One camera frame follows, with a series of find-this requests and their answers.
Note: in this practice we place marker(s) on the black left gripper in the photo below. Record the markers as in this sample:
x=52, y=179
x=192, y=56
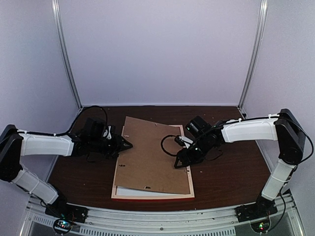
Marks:
x=118, y=146

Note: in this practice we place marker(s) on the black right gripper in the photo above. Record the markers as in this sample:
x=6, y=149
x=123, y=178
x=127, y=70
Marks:
x=186, y=161

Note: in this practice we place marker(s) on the brown backing board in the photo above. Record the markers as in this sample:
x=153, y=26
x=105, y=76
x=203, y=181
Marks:
x=150, y=163

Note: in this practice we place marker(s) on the red wooden picture frame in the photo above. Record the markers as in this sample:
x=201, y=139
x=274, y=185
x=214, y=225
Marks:
x=188, y=196

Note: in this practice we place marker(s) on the red forest photo print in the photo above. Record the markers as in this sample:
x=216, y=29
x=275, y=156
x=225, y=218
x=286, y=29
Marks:
x=121, y=191

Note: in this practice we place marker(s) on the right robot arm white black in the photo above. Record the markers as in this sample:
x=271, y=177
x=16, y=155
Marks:
x=281, y=127

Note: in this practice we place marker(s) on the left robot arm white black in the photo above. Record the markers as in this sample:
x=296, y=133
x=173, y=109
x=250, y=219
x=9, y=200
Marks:
x=96, y=136

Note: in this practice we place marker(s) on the right round led board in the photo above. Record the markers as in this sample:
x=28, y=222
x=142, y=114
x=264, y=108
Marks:
x=260, y=226

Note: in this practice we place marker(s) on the round led board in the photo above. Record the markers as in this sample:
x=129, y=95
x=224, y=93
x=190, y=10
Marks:
x=61, y=226
x=260, y=226

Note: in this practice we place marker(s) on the left round led board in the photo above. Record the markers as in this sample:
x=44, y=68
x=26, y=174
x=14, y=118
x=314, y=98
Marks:
x=61, y=226

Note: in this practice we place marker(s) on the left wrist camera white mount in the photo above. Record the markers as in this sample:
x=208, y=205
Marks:
x=109, y=132

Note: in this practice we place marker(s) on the aluminium front rail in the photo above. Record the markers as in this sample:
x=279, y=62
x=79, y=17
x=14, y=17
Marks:
x=221, y=221

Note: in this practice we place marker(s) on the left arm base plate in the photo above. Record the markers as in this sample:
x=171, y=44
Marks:
x=67, y=212

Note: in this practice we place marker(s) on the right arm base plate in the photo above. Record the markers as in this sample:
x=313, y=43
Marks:
x=252, y=211

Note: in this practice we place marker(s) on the left aluminium corner post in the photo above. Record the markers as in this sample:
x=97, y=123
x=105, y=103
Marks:
x=64, y=52

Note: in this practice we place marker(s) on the aluminium corner post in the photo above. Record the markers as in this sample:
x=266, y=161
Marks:
x=262, y=17
x=64, y=52

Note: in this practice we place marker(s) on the right aluminium corner post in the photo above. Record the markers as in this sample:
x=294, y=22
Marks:
x=262, y=17

